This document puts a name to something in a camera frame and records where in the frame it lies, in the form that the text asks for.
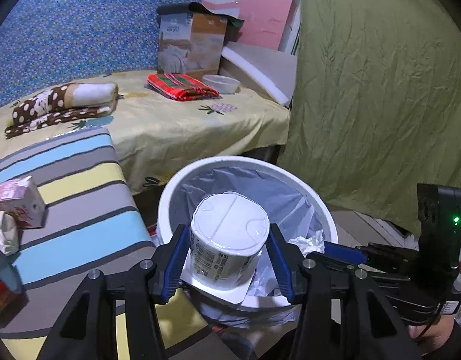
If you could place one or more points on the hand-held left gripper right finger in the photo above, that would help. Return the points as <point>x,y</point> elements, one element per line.
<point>280,266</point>

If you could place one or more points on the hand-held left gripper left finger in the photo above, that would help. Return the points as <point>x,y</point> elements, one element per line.
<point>178,266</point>

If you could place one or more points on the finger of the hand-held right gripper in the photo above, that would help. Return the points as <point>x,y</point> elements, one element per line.
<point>343,252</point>

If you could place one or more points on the white plastic cup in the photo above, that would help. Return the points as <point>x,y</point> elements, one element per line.
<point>230,225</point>

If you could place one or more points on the white round trash bin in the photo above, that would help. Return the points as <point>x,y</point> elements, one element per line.
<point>169,195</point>

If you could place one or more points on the person's right hand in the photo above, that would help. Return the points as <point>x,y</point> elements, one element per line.
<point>435,335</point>

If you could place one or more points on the crumpled white tissue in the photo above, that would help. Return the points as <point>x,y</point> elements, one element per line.
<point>309,243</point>

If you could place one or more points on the clear plastic bin liner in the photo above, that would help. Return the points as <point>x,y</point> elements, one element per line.
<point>223,180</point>

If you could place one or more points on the striped cloth cover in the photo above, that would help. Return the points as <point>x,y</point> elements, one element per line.
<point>88,202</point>

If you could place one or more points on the yellow bed sheet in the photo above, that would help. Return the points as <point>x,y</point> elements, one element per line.
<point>170,127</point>

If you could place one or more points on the green curtain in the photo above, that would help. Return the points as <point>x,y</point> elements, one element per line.
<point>373,82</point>

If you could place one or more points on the pink milk carton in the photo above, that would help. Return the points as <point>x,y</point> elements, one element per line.
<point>20,202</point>

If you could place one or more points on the red container with blue lid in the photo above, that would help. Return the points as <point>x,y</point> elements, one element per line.
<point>7,273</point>

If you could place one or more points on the crumpled paper wrapper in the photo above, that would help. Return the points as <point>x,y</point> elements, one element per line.
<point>3,232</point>

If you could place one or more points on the red plaid cloth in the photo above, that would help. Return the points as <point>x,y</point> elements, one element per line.
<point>181,86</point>

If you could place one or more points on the white plastic container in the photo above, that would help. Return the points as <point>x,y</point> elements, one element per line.
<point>221,83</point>

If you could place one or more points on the white foam board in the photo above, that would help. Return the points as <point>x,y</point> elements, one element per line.
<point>268,71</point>

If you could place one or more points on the brown polka dot blanket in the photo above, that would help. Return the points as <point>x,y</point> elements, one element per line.
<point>50,105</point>

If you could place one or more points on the printed cardboard box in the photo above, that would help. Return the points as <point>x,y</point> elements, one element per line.
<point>189,48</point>

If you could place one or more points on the blue floral mattress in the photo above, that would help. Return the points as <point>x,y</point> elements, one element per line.
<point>84,33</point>

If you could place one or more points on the white wooden frame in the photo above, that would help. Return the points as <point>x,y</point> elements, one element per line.
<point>292,22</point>

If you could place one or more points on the pink wall panel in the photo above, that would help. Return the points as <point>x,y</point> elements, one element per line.
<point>264,22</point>

